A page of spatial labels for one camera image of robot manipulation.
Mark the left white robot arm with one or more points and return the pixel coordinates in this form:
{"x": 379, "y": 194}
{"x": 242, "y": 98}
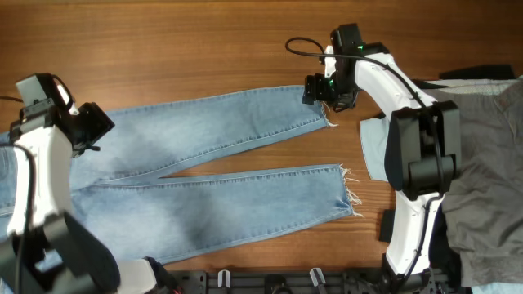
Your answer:
{"x": 52, "y": 245}

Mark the light blue shirt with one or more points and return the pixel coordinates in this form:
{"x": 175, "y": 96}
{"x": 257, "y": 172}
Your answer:
{"x": 373, "y": 140}

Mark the black garment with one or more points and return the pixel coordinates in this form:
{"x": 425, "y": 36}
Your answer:
{"x": 449, "y": 245}

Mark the black mounting rail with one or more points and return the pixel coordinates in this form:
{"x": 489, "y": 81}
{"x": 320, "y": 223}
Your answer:
{"x": 352, "y": 281}

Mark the grey garment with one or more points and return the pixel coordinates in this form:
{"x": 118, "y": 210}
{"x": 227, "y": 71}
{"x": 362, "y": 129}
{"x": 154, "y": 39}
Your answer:
{"x": 486, "y": 175}

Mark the light blue denim jeans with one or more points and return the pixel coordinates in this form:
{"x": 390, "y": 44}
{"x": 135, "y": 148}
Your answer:
{"x": 131, "y": 196}

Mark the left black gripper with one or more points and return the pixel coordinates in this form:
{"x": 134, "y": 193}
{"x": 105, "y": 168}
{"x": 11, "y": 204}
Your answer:
{"x": 100, "y": 122}

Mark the left white rail clip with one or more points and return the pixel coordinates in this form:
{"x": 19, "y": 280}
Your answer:
{"x": 224, "y": 279}

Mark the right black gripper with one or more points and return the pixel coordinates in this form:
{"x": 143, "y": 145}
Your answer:
{"x": 315, "y": 90}

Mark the right white rail clip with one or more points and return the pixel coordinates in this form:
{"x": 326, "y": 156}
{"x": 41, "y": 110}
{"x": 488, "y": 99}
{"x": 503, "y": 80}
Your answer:
{"x": 317, "y": 277}

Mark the white rail clip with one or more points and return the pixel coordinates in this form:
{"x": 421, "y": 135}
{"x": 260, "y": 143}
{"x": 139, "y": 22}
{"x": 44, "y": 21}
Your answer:
{"x": 224, "y": 279}
{"x": 317, "y": 277}

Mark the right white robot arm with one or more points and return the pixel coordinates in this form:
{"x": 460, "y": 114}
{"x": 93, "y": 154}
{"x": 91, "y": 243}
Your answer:
{"x": 423, "y": 150}

